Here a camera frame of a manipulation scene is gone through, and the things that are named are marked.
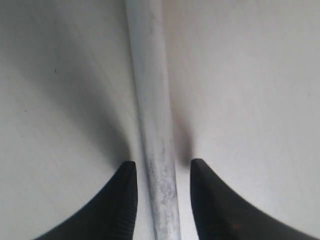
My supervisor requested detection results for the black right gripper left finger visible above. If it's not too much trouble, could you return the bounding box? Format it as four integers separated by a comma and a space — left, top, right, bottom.
37, 161, 138, 240

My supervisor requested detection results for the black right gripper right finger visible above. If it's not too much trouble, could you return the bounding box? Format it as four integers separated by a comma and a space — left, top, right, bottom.
190, 158, 313, 240

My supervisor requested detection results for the white drumstick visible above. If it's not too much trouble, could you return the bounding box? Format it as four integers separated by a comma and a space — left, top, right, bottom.
125, 0, 181, 240

